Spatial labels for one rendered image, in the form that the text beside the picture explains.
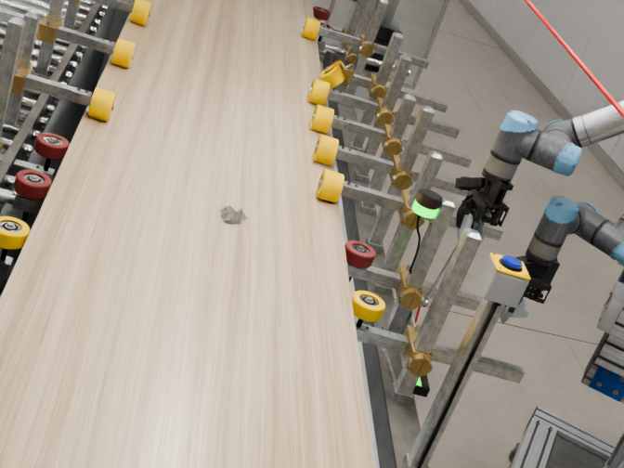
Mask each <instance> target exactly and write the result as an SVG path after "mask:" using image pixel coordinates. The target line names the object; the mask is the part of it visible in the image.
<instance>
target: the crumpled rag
mask: <svg viewBox="0 0 624 468"><path fill-rule="evenodd" d="M219 212H220V213H221V215H220V216H221V217H222V219H223V221H225V220H227V221H228V222H229V224H233V223H235V224H236V223H238V224H239V223H241V220H247V219H248V217H247V216H246V215H245V213H244V212H243V211H242V208H240V209H239V210H238V211H235V210H234V208H232V207H231V206H230V205H227V206H225V207H222V208H221V210H220V211H219Z"/></svg>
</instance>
